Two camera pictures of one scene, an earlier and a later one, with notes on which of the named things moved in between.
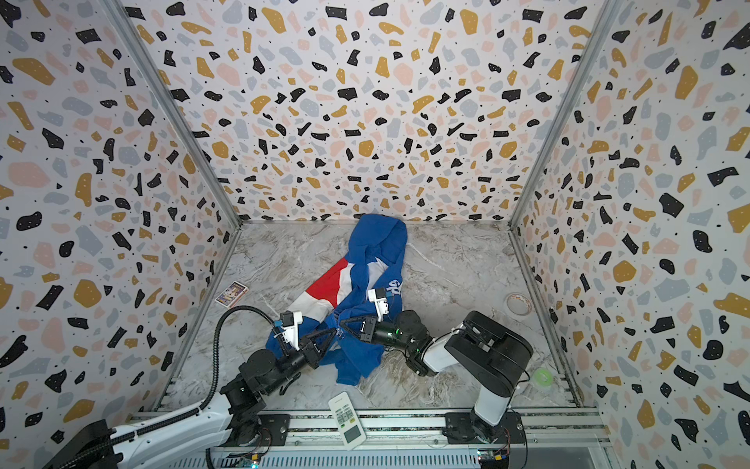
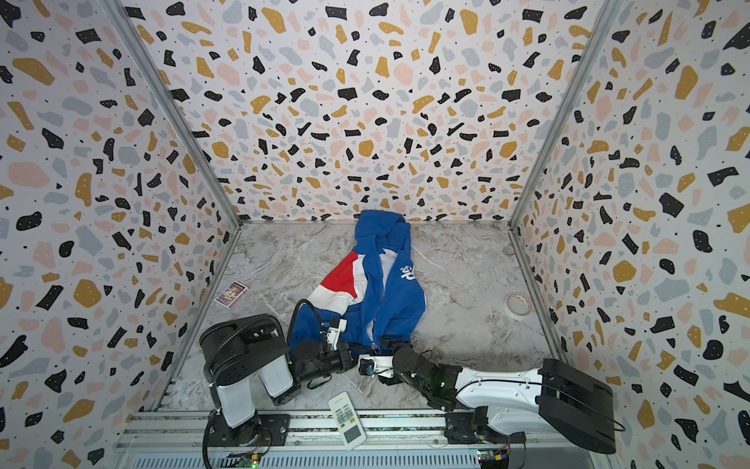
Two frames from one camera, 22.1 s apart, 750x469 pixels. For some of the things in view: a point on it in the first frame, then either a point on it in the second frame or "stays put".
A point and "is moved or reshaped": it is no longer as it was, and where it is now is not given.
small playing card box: x=231 y=294 stays put
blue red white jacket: x=366 y=282 is moved or reshaped
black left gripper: x=309 y=352 to x=343 y=358
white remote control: x=347 y=421 stays put
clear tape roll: x=520 y=304 stays put
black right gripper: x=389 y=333 to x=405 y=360
